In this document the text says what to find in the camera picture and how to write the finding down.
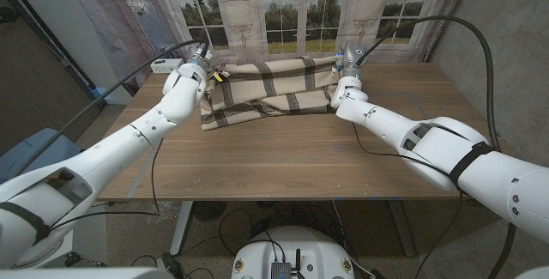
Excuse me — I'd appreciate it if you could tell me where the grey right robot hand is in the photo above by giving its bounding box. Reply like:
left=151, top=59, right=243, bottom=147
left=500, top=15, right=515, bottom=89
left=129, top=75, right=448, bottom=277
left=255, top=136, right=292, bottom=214
left=335, top=40, right=368, bottom=79

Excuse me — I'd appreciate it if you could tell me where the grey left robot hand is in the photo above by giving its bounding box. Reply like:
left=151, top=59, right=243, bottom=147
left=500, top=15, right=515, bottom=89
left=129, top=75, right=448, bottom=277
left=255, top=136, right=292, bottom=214
left=186, top=42, right=220, bottom=74

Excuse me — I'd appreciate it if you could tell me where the cream plaid scarf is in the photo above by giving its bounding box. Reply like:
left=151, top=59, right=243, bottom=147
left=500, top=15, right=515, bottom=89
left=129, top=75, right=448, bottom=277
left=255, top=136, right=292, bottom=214
left=199, top=55, right=344, bottom=132

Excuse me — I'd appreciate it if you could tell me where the white power strip box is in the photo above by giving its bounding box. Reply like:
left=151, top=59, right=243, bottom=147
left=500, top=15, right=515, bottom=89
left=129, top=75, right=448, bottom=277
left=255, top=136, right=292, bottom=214
left=149, top=58, right=184, bottom=75

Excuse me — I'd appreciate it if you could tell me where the black round fan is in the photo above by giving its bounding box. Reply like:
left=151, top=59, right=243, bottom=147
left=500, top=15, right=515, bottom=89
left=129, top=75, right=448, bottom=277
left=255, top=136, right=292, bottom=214
left=191, top=201, right=227, bottom=222

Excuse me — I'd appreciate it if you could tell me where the white table leg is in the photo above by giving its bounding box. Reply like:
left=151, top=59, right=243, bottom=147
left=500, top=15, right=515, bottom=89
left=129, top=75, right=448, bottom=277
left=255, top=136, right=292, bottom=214
left=170, top=201, right=194, bottom=257

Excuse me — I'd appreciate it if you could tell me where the blue-grey plastic container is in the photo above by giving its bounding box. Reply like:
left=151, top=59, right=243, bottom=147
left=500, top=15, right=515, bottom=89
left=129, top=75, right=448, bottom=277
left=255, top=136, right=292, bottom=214
left=0, top=127, right=82, bottom=181

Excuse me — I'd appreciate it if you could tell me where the grey table leg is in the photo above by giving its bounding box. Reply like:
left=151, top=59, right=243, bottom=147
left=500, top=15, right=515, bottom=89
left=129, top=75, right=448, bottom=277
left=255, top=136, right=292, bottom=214
left=388, top=200, right=417, bottom=258

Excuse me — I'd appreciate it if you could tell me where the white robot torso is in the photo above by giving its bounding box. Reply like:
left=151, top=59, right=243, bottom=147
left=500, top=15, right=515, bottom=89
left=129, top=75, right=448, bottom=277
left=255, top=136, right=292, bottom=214
left=231, top=226, right=356, bottom=279

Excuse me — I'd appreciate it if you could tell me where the grey electronics box on torso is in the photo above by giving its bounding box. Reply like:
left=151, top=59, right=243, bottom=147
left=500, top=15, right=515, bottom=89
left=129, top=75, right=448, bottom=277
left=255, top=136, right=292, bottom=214
left=270, top=261, right=293, bottom=279

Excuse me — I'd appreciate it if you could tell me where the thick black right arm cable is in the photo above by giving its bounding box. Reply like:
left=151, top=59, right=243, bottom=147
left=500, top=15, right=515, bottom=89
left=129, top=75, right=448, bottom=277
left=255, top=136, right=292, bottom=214
left=355, top=15, right=516, bottom=279

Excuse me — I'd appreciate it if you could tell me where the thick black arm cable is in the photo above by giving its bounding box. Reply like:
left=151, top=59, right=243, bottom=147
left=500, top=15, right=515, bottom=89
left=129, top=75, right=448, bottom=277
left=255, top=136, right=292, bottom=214
left=10, top=39, right=209, bottom=179
left=355, top=15, right=516, bottom=279

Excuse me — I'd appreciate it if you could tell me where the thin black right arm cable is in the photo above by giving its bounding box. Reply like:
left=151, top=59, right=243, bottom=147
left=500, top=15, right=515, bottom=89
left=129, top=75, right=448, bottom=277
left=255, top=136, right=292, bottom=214
left=351, top=120, right=462, bottom=190

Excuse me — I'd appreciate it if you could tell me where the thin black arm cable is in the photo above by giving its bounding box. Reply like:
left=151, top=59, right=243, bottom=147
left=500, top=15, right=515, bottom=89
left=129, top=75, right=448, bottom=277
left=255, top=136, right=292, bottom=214
left=351, top=120, right=462, bottom=190
left=46, top=137, right=165, bottom=232

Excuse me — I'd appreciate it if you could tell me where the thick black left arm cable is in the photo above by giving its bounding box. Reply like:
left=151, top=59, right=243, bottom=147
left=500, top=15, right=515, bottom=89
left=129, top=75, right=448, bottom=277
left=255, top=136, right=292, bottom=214
left=10, top=39, right=209, bottom=179

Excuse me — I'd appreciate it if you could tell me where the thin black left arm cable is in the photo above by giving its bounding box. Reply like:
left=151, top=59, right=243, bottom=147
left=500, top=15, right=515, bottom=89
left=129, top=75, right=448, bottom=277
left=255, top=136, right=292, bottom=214
left=46, top=137, right=165, bottom=232

